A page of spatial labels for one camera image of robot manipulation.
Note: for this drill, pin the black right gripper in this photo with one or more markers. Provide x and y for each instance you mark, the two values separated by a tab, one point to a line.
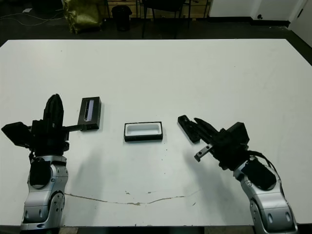
224	153

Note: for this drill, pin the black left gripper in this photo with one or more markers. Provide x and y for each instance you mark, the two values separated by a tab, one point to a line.
48	140

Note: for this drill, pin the black depth camera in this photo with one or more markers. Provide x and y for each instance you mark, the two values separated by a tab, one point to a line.
186	125

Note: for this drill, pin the black lid with camera print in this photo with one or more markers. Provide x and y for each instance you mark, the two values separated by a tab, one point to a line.
95	114

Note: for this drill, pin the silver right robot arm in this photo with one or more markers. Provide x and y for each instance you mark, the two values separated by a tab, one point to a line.
268	200

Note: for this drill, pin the black box with white insert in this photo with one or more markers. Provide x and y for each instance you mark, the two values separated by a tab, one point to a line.
143	139

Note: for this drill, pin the yellow-green sack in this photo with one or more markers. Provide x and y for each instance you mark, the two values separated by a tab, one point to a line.
83	18

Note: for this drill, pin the white paper sheet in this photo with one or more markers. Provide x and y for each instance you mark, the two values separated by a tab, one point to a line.
27	10

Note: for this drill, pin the black trash bin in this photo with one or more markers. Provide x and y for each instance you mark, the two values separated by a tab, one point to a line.
122	18

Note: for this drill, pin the black office chair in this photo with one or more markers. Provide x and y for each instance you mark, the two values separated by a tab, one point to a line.
161	3

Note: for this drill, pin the white door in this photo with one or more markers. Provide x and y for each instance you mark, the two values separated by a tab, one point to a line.
304	24

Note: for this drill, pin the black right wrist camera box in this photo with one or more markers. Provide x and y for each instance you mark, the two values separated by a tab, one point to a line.
237	134

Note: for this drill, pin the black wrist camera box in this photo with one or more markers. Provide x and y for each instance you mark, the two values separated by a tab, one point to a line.
15	135
237	134

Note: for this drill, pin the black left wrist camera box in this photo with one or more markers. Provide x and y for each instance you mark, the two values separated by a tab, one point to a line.
15	135

